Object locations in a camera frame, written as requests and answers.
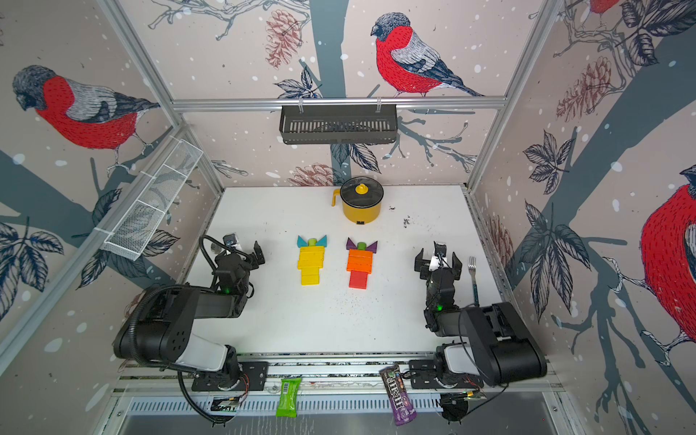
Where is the long yellow rectangle block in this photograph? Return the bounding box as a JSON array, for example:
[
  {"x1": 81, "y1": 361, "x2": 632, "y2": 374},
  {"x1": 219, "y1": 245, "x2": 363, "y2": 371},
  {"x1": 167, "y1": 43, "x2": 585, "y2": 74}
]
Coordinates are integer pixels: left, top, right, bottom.
[{"x1": 300, "y1": 246, "x2": 324, "y2": 254}]

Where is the small yellow block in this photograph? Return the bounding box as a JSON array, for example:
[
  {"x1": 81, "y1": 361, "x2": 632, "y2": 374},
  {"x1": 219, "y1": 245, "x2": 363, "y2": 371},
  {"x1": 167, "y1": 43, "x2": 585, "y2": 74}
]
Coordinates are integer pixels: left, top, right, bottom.
[{"x1": 301, "y1": 268, "x2": 320, "y2": 277}]

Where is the orange slanted block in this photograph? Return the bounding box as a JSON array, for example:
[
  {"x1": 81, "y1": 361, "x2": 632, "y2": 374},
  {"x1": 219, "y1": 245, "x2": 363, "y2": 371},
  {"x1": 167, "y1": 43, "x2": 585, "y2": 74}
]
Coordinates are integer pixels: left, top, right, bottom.
[{"x1": 346, "y1": 263, "x2": 373, "y2": 275}]

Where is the red square block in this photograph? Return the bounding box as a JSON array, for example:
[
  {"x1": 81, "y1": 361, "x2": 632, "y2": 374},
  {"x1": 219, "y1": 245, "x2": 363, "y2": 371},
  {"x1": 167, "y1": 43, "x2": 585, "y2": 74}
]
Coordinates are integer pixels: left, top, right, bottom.
[{"x1": 349, "y1": 277, "x2": 367, "y2": 290}]

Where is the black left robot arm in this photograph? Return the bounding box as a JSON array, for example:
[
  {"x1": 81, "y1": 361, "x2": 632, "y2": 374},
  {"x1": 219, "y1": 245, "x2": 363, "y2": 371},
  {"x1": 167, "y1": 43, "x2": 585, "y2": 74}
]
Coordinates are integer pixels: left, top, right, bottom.
[{"x1": 113, "y1": 234, "x2": 266, "y2": 388}]

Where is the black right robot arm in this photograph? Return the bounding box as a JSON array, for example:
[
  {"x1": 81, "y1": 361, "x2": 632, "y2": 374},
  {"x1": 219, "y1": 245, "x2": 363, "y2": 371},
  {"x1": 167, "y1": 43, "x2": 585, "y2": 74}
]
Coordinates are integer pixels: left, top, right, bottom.
[{"x1": 409, "y1": 244, "x2": 547, "y2": 389}]

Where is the yellow pot with lid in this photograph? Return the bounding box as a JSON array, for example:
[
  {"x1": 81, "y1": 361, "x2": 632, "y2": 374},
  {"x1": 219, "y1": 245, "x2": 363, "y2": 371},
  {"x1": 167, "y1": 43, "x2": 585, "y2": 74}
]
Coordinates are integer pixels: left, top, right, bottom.
[{"x1": 332, "y1": 177, "x2": 384, "y2": 225}]

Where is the purple m&m candy packet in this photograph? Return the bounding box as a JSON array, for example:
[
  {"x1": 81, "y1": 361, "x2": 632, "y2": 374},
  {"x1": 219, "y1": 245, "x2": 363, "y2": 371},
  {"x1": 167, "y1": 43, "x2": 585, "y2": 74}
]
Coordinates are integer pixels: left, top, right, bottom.
[{"x1": 379, "y1": 364, "x2": 417, "y2": 426}]

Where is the green snack packet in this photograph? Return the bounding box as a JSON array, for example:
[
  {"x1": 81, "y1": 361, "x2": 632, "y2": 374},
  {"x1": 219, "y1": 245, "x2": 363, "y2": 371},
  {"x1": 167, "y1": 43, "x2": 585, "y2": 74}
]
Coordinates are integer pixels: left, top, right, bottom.
[{"x1": 275, "y1": 377, "x2": 302, "y2": 418}]

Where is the fork with teal handle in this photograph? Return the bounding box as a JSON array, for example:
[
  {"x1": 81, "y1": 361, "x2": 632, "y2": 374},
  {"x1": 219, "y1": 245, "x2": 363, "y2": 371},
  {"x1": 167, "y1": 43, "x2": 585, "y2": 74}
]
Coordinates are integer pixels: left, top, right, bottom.
[{"x1": 468, "y1": 257, "x2": 480, "y2": 307}]

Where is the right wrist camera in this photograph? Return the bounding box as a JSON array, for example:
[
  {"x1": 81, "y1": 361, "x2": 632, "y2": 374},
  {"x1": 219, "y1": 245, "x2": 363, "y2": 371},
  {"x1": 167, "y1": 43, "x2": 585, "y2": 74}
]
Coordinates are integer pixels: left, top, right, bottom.
[{"x1": 429, "y1": 242, "x2": 449, "y2": 271}]

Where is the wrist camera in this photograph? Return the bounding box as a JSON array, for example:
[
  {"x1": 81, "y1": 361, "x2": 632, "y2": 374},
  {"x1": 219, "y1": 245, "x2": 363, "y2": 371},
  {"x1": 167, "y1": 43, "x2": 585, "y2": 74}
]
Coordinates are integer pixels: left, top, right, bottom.
[
  {"x1": 429, "y1": 242, "x2": 449, "y2": 271},
  {"x1": 223, "y1": 233, "x2": 240, "y2": 250}
]

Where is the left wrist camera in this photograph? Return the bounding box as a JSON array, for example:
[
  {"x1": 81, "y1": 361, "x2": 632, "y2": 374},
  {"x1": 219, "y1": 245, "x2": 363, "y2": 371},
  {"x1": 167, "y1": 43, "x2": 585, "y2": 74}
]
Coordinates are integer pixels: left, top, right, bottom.
[{"x1": 223, "y1": 233, "x2": 240, "y2": 250}]

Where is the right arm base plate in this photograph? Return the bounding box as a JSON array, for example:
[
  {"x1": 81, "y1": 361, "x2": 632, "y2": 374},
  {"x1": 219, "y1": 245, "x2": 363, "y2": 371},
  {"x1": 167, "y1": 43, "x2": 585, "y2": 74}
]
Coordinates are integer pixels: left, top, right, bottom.
[{"x1": 403, "y1": 360, "x2": 484, "y2": 390}]

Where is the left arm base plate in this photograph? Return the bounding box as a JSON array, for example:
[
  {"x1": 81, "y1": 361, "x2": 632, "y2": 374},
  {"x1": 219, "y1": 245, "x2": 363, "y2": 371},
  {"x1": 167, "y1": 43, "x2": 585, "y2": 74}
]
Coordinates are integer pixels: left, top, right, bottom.
[{"x1": 192, "y1": 361, "x2": 269, "y2": 393}]

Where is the black wire shelf basket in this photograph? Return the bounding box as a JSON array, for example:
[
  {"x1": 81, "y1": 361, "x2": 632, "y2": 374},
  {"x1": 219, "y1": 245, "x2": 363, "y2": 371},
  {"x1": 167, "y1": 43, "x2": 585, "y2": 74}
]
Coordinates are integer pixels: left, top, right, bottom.
[{"x1": 279, "y1": 104, "x2": 398, "y2": 145}]

